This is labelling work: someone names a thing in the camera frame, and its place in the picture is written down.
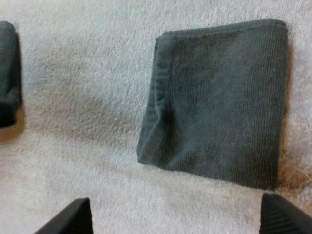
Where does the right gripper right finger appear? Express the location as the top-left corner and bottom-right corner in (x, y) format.
(260, 193), (312, 234)

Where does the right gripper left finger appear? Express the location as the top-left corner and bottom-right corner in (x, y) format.
(33, 197), (94, 234)

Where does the folded grey-green towel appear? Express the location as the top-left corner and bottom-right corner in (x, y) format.
(136, 18), (289, 191)
(0, 20), (22, 128)

